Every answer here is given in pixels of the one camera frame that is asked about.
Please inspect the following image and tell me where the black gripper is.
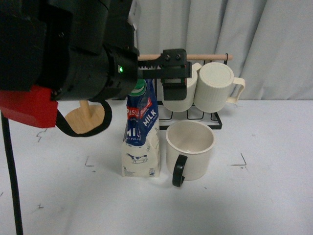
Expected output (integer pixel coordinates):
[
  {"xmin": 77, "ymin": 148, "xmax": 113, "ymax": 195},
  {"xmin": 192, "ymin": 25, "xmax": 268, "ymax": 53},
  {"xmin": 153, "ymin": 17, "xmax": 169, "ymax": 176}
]
[{"xmin": 102, "ymin": 48, "xmax": 191, "ymax": 101}]

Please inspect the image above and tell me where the cream mug with black handle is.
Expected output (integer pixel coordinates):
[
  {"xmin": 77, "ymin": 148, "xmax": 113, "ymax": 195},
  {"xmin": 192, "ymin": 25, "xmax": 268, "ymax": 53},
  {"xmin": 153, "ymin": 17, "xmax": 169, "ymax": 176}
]
[{"xmin": 165, "ymin": 120, "xmax": 216, "ymax": 188}]

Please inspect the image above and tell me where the blue white milk carton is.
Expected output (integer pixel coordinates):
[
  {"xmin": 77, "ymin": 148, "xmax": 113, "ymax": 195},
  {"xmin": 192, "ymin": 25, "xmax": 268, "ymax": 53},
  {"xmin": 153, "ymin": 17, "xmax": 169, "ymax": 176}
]
[{"xmin": 121, "ymin": 79, "xmax": 160, "ymax": 177}]

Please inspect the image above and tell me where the cream ribbed mug left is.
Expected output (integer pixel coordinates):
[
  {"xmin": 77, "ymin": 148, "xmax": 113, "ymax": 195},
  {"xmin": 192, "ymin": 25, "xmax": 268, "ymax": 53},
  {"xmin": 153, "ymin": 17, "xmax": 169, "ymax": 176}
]
[{"xmin": 162, "ymin": 62, "xmax": 202, "ymax": 113}]

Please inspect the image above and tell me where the cream ribbed mug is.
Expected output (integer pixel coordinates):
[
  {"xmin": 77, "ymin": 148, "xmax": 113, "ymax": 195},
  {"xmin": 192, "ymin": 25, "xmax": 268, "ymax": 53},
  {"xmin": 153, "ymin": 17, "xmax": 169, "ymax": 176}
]
[
  {"xmin": 162, "ymin": 62, "xmax": 202, "ymax": 113},
  {"xmin": 194, "ymin": 62, "xmax": 246, "ymax": 113}
]

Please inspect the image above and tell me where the cream ribbed mug right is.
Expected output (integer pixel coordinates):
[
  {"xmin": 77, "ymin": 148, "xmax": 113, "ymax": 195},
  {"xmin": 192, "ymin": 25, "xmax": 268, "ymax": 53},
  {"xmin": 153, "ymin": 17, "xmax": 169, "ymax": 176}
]
[{"xmin": 194, "ymin": 62, "xmax": 246, "ymax": 113}]

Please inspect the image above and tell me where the wooden mug tree stand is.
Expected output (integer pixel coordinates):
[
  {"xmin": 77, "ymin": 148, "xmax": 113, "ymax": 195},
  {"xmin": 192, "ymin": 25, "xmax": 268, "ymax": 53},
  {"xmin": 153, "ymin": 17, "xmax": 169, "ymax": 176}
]
[{"xmin": 65, "ymin": 100, "xmax": 105, "ymax": 134}]

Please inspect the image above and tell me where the grey curtain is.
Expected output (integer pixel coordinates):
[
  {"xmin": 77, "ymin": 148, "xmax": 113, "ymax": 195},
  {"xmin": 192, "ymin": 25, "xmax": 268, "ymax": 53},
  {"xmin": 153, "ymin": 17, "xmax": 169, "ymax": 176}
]
[{"xmin": 136, "ymin": 0, "xmax": 313, "ymax": 100}]

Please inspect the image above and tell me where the black wire mug rack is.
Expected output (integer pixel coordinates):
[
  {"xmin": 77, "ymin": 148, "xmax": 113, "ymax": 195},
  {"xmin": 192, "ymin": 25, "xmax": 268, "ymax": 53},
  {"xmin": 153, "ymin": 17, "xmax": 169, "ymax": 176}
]
[{"xmin": 138, "ymin": 50, "xmax": 233, "ymax": 130}]

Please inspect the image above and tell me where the black cable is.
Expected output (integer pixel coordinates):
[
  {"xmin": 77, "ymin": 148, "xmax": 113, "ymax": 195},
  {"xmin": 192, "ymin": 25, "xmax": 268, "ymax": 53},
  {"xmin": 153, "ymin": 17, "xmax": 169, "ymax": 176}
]
[{"xmin": 0, "ymin": 101, "xmax": 113, "ymax": 235}]

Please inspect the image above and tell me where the red mount block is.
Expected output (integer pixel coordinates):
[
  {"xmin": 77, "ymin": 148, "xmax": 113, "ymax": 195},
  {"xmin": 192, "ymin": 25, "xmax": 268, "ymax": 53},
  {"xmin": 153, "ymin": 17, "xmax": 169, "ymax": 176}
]
[{"xmin": 0, "ymin": 85, "xmax": 58, "ymax": 128}]

